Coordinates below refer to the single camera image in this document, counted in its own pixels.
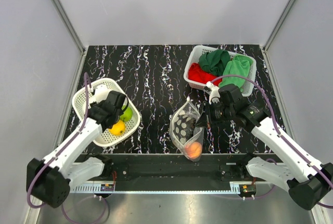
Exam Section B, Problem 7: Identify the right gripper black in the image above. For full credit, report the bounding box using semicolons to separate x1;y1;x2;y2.
196;99;235;128

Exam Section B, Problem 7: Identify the light green cloth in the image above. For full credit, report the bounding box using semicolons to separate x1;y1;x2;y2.
219;54;253;92

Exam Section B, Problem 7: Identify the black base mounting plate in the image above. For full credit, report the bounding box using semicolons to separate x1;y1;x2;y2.
82;153;280;192

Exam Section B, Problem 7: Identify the dark green cloth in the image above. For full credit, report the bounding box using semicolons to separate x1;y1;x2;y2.
198;49;231;77

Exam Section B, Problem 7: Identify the orange fake peach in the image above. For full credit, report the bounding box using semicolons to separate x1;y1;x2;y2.
185;142;202;159

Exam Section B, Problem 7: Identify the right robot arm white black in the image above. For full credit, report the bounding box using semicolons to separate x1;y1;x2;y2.
196;103;332;210

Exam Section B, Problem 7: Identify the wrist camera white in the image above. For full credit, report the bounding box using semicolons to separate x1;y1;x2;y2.
204;81;221;105
89;84;110;103

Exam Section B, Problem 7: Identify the red cloth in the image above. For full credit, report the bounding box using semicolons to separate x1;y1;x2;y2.
188;63;217;86

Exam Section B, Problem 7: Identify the purple cable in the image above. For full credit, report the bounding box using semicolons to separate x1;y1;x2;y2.
25;72;110;222
212;74;333;209

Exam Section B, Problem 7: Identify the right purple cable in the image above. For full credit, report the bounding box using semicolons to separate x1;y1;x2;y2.
212;74;333;209

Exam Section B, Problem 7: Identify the white rectangular slotted basket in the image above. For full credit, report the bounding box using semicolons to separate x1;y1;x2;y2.
184;45;257;97

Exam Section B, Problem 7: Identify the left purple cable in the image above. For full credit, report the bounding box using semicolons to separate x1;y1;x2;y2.
25;72;110;222

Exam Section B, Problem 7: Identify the green fake apple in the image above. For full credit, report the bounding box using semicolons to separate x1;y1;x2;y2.
120;107;133;122

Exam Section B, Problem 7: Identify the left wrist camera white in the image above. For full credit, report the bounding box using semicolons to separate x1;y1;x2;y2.
89;84;110;103

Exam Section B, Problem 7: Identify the polka dot zip bag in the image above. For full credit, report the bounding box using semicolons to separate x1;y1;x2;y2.
169;97;204;162

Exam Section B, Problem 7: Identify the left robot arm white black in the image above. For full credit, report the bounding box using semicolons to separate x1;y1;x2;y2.
26;91;129;208

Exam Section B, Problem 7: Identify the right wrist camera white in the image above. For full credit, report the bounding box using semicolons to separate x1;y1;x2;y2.
204;81;221;105

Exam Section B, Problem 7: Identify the yellow fake lemon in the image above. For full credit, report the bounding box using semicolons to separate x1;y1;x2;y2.
108;120;126;136

